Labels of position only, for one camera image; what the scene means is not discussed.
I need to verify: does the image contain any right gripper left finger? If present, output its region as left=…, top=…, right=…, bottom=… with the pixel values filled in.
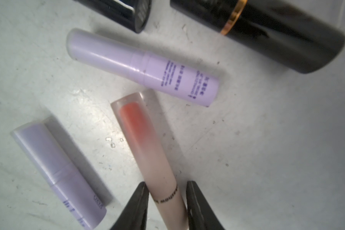
left=110, top=182, right=150, bottom=230

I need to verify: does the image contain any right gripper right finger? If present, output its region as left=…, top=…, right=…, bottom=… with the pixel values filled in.
left=186, top=181, right=225, bottom=230

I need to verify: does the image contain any pink translucent lipstick tube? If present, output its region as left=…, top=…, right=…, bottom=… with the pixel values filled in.
left=111, top=93, right=188, bottom=230

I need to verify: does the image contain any lilac lipstick tube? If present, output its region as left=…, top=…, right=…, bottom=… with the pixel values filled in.
left=11, top=122, right=106, bottom=230
left=66, top=29, right=219, bottom=107

